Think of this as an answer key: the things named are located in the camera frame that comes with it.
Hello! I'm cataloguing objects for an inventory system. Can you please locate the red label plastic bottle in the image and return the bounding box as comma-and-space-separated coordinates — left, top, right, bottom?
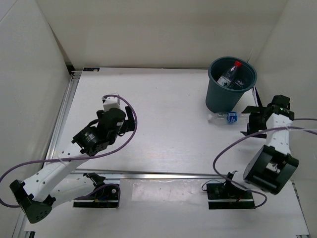
217, 61, 242, 88

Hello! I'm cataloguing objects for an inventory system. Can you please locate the black label plastic bottle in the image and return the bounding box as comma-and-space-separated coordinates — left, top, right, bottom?
228, 77, 252, 90

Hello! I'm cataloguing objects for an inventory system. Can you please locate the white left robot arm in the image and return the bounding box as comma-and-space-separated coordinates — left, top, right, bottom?
9, 106, 137, 224

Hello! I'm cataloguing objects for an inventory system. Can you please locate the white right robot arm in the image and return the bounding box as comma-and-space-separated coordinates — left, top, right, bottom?
242, 95, 299, 195

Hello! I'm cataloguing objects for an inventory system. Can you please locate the dark teal plastic bin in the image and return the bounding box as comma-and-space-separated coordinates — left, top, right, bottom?
205, 57, 257, 113

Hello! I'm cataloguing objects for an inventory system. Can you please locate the clear bottle light blue label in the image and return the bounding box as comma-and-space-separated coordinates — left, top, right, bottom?
208, 112, 250, 125

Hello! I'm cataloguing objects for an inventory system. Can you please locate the blue sticker on table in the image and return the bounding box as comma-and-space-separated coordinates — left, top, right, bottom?
83, 67, 100, 72

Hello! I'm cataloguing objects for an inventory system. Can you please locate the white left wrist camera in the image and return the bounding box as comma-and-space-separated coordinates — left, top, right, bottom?
102, 93, 121, 112

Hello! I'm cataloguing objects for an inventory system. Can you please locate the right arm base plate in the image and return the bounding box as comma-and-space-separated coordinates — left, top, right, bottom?
202, 179, 255, 210

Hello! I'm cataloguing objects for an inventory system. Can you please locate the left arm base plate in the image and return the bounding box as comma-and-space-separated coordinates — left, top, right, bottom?
73, 179, 121, 209

